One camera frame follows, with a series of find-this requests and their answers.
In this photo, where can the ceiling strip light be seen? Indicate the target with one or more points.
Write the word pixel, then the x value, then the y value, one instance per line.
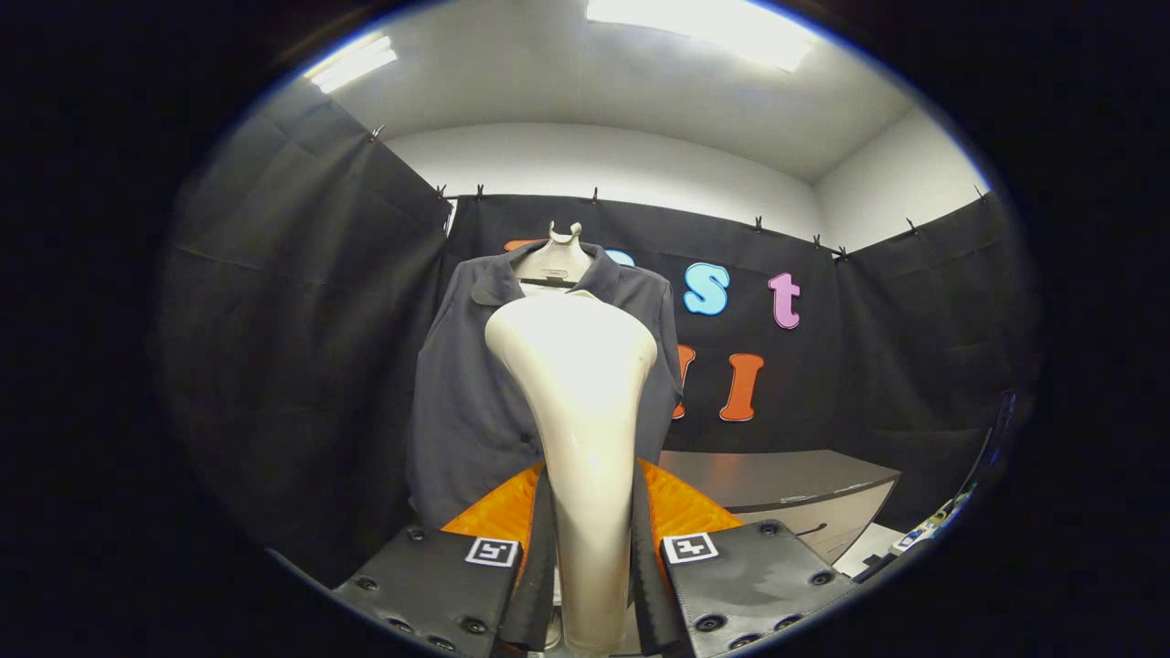
pixel 352 64

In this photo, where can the black backdrop cloth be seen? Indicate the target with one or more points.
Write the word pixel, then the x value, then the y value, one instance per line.
pixel 302 320

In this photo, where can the grey cabinet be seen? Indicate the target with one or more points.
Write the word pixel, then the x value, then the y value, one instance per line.
pixel 777 475

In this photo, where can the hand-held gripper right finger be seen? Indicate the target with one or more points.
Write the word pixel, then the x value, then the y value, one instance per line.
pixel 647 576

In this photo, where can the white mannequin torso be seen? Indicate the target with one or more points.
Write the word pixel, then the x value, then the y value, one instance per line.
pixel 558 256

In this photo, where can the grey button shirt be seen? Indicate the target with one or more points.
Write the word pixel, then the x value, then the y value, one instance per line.
pixel 457 411

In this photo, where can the white tray of small bottles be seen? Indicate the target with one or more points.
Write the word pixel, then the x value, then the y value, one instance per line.
pixel 928 530

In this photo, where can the black clothes hanger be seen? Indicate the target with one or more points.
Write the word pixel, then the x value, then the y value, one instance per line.
pixel 548 282

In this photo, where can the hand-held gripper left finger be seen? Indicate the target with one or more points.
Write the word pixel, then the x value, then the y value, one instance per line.
pixel 541 567

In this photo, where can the row of black clips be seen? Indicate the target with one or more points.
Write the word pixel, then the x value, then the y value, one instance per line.
pixel 758 224

